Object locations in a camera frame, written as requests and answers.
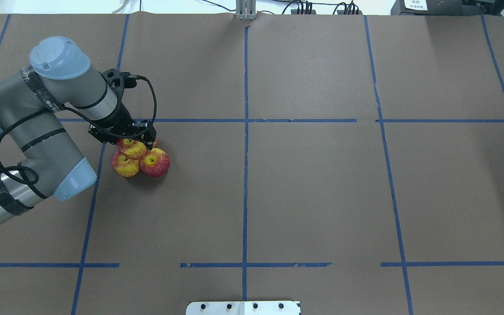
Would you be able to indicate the aluminium frame post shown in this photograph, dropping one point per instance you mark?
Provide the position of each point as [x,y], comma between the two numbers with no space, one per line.
[245,10]

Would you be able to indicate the black box computer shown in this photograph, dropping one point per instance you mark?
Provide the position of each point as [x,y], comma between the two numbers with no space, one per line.
[447,7]

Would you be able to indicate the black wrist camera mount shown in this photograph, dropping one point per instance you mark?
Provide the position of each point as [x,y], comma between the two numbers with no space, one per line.
[119,81]

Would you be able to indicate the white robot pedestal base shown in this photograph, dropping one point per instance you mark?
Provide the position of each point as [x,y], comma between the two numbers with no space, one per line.
[244,308]

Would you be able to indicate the red yellow apple front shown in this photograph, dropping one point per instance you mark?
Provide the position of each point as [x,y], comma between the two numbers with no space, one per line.
[123,166]

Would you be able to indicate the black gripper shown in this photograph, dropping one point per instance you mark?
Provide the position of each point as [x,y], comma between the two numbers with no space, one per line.
[118,117]

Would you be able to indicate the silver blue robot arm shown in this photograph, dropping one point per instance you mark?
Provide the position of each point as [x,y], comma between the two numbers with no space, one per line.
[38,158]

